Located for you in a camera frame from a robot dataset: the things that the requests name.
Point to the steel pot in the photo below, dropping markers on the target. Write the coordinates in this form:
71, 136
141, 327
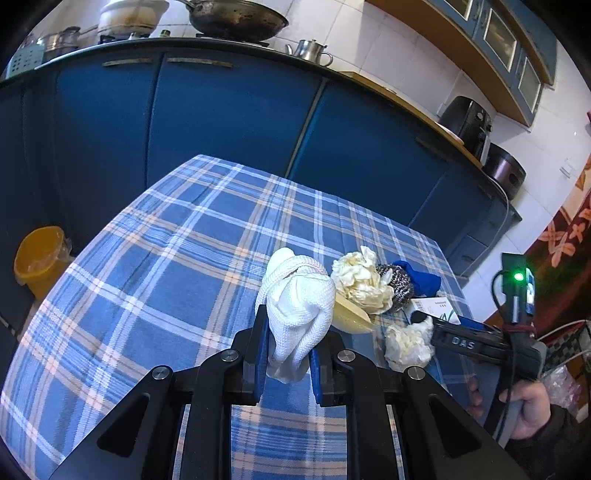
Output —
57, 41

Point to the dark rice cooker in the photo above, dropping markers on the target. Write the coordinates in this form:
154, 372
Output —
505, 170

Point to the person's right hand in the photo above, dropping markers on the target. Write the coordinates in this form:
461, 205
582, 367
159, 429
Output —
531, 408

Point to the blue cloth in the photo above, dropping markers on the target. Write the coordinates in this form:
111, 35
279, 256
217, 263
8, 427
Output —
422, 279

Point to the white knitted cloth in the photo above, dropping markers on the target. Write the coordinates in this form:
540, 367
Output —
300, 300

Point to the white wall switch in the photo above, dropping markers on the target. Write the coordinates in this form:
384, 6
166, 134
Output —
567, 168

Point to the blue wall cabinet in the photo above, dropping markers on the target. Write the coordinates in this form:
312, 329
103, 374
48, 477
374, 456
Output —
485, 41

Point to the checkered cloth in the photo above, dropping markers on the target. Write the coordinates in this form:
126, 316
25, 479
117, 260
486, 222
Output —
570, 346

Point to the dark metal wok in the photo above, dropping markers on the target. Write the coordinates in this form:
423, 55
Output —
235, 21

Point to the red patterned curtain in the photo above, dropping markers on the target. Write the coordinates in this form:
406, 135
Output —
563, 249

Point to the cream paper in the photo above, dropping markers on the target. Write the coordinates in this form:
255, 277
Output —
360, 277

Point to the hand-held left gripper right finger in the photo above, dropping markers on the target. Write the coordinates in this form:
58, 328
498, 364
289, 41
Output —
316, 374

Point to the steel kettle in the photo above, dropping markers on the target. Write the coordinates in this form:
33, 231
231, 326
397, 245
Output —
311, 50

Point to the white tissue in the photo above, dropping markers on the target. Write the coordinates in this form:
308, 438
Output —
408, 346

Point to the large clear plastic bag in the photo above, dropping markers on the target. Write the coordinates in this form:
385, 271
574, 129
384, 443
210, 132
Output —
561, 385

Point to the white pot with lid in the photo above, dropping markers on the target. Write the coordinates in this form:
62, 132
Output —
131, 16

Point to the white cardboard box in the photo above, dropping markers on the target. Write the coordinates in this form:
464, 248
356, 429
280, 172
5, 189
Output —
438, 307

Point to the black air fryer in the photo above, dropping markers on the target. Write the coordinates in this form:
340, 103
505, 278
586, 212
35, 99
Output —
466, 124

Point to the blue plaid tablecloth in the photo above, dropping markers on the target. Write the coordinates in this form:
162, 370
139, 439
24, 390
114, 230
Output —
161, 277

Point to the blue kitchen base cabinet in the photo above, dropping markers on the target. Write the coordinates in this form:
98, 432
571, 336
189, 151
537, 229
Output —
207, 115

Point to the yellow bucket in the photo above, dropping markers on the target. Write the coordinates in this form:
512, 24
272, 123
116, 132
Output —
39, 258

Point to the steel wool scrubber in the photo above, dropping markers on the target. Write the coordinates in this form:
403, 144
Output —
397, 286

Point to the gas stove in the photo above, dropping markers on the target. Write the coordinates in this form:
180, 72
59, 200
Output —
138, 37

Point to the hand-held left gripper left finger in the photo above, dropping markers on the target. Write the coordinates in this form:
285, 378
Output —
262, 355

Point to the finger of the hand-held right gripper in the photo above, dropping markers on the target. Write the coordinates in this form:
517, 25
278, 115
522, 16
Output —
421, 316

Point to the person's right forearm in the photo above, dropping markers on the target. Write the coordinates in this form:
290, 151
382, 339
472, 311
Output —
554, 447

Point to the pale yellow wrapper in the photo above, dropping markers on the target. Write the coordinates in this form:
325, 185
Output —
351, 318

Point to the light green basket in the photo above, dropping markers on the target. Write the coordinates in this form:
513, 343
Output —
25, 62

